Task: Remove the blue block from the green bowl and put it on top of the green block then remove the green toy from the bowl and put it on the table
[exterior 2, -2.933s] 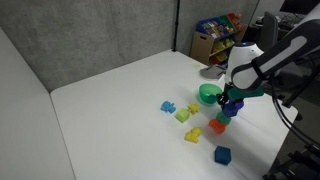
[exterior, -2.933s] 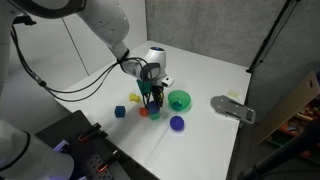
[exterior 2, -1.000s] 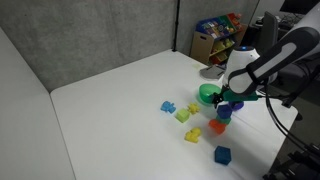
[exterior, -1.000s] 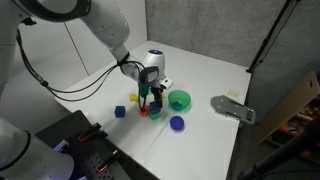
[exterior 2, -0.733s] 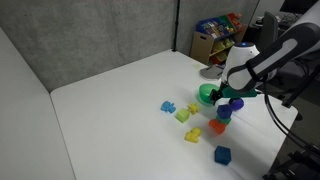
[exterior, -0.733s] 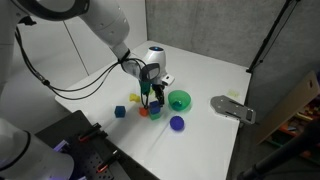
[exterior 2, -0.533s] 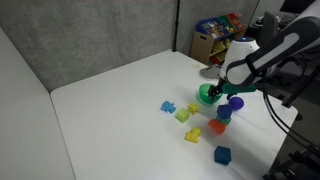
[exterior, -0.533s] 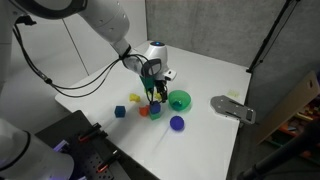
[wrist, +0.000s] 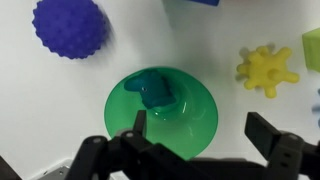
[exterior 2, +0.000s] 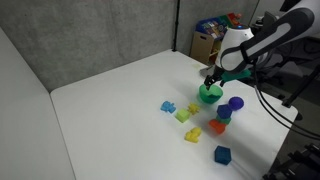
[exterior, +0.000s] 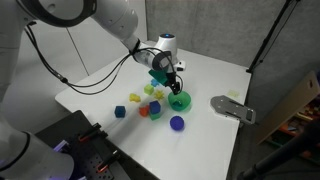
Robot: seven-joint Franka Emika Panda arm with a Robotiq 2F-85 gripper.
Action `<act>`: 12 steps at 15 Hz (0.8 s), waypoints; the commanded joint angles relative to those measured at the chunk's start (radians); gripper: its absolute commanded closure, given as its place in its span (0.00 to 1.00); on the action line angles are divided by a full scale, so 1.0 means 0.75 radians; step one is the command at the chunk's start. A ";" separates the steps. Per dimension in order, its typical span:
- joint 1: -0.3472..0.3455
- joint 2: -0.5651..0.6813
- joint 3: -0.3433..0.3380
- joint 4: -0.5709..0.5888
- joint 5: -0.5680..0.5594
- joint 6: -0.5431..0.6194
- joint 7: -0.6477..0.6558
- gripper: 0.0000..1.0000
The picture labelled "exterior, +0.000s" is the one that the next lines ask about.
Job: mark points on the pale yellow small piece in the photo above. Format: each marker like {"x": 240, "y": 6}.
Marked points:
{"x": 233, "y": 93}

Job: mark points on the purple-blue ball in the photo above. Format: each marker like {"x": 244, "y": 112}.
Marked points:
{"x": 177, "y": 123}

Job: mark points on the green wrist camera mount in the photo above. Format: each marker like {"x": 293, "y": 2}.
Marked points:
{"x": 157, "y": 76}

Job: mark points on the purple glowing light strip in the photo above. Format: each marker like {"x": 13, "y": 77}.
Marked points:
{"x": 61, "y": 145}

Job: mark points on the teal toy block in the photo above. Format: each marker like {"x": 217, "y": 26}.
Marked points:
{"x": 177, "y": 104}

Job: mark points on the yellow star toy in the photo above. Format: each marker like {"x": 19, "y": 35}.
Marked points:
{"x": 159, "y": 95}

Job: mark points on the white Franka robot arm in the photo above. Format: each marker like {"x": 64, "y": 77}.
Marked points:
{"x": 26, "y": 156}

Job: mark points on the translucent green bowl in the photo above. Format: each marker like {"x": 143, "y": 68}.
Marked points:
{"x": 186, "y": 100}

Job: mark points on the grey metal mounting plate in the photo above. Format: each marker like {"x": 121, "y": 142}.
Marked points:
{"x": 230, "y": 107}

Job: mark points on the orange toy shape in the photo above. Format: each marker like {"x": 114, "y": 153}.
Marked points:
{"x": 144, "y": 111}

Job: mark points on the yellow toy shape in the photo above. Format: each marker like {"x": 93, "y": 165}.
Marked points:
{"x": 134, "y": 98}

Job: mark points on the colourful toy shelf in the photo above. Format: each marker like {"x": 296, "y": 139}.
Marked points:
{"x": 311, "y": 111}

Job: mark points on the wooden board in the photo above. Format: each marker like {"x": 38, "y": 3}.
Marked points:
{"x": 290, "y": 106}

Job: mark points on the lime green block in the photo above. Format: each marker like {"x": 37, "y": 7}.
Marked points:
{"x": 149, "y": 89}

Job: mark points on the black perforated base board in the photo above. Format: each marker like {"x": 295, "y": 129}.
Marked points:
{"x": 83, "y": 156}

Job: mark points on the thin black tripod stand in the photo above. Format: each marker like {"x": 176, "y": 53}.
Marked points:
{"x": 266, "y": 38}

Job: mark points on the black orange clamp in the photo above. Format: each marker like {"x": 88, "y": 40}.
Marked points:
{"x": 90, "y": 131}
{"x": 108, "y": 161}

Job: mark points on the dark blue cube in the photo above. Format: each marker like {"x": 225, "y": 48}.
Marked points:
{"x": 120, "y": 111}

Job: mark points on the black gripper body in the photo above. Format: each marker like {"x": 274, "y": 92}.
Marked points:
{"x": 171, "y": 79}

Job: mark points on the thick black pole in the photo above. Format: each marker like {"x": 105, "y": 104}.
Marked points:
{"x": 283, "y": 154}

